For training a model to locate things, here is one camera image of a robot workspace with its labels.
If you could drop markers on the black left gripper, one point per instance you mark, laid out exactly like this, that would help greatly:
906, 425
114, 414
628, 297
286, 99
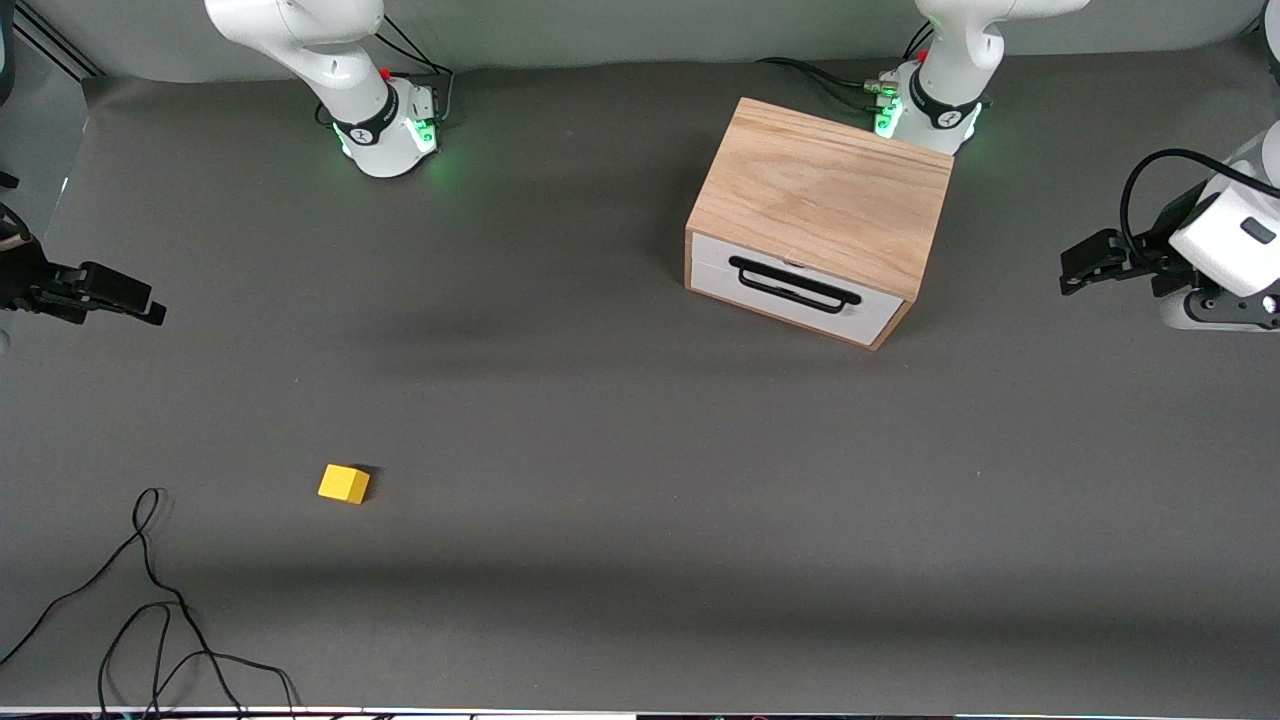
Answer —
1150, 256

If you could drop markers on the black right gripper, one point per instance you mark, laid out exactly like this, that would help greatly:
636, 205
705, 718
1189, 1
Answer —
28, 282

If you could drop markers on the yellow block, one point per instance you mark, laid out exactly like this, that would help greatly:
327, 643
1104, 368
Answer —
342, 484

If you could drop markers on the white-fronted wooden drawer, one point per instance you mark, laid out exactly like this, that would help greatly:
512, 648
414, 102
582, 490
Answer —
720, 290

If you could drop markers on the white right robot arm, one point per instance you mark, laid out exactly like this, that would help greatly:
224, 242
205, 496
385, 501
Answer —
330, 60

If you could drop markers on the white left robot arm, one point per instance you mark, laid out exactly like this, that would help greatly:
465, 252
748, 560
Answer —
945, 60

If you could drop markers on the wooden drawer cabinet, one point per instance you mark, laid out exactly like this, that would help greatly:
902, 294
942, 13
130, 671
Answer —
830, 190

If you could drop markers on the black metal rail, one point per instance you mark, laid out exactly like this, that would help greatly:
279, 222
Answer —
60, 45

